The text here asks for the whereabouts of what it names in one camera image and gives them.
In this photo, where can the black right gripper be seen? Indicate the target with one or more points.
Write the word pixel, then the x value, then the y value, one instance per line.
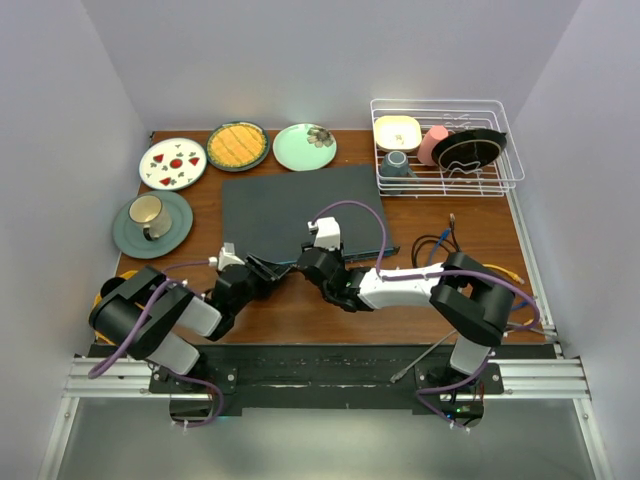
pixel 338 254

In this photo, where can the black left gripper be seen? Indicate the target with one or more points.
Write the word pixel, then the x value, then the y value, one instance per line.
pixel 268 270

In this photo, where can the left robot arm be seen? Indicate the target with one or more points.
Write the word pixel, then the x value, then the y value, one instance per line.
pixel 166 303

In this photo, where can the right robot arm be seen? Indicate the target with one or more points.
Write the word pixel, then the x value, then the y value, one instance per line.
pixel 475 302

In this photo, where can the mint green flower plate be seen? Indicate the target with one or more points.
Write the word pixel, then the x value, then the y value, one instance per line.
pixel 304 147

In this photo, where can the grey blue mug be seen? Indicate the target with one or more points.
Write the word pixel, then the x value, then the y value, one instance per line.
pixel 394 166

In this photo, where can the yellow woven pattern plate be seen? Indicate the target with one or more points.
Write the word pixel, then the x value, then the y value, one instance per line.
pixel 237 146

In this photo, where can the cream ceramic mug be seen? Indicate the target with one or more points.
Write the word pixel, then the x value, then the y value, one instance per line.
pixel 151 216

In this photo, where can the white strawberry pattern plate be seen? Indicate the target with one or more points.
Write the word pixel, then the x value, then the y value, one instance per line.
pixel 173 164

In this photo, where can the grey green saucer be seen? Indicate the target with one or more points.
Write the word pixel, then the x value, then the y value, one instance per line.
pixel 129 238

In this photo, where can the yellow scalloped plate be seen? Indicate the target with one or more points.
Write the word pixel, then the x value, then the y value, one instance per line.
pixel 127 274

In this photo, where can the cream square bowl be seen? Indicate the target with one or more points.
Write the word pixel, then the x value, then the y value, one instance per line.
pixel 397 133

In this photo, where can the dark bronze mug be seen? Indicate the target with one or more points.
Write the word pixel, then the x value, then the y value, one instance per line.
pixel 110 285

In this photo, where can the pink cup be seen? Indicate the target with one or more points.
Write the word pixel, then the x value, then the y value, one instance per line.
pixel 431 138

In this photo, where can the black round plate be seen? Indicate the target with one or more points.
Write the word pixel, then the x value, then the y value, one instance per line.
pixel 469 150

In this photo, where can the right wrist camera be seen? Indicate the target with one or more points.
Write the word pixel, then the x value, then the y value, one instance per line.
pixel 326 232

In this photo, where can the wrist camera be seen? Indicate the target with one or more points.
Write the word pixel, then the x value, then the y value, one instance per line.
pixel 225 258
pixel 326 232

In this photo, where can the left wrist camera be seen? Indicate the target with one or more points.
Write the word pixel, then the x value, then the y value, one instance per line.
pixel 225 258

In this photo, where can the black network switch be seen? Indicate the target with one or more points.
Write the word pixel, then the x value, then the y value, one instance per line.
pixel 267 216

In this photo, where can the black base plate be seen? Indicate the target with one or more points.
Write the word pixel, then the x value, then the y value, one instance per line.
pixel 322 376

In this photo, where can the white wire dish rack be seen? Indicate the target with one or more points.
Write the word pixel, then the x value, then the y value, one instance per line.
pixel 494 180

